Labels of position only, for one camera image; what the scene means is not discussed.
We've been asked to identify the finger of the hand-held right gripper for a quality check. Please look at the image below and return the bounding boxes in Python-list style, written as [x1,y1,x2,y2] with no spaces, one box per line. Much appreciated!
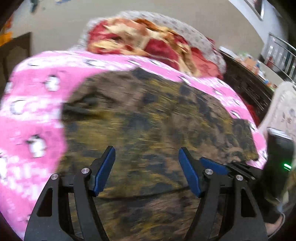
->
[199,157,264,183]

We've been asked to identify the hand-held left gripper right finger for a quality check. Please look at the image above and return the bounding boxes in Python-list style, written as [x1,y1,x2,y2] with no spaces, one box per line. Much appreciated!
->
[179,147,269,241]

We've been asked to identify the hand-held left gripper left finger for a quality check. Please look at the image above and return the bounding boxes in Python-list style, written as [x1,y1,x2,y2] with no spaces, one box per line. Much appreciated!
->
[24,146,116,241]

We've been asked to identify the brown floral cloth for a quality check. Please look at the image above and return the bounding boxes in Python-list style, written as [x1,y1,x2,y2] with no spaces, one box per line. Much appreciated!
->
[60,67,259,241]

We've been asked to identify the white ornate chair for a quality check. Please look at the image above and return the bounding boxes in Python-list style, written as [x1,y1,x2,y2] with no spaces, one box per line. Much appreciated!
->
[257,81,296,141]

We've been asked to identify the dark carved wooden cabinet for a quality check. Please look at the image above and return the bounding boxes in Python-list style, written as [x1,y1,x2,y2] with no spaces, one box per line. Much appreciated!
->
[218,46,276,127]

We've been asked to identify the pink penguin print blanket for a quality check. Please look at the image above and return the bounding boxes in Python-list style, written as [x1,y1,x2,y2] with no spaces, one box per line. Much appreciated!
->
[0,50,269,240]

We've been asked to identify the clutter of small packets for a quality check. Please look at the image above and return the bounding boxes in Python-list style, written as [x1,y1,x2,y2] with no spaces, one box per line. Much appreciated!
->
[236,53,278,89]

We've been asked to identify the metal stair railing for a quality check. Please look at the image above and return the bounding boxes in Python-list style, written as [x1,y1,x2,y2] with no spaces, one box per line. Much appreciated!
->
[259,32,296,82]

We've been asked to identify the red floral blanket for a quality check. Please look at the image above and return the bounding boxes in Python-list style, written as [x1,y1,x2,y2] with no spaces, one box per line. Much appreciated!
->
[86,18,223,80]

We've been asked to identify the dark wooden door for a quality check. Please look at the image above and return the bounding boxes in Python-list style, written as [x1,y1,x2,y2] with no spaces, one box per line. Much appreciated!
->
[0,32,33,85]

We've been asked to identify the framed wall picture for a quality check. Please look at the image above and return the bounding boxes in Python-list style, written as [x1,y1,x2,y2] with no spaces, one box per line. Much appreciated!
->
[245,0,265,21]

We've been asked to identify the orange wall poster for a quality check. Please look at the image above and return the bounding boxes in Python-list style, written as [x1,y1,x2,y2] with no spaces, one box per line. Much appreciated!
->
[0,13,14,47]

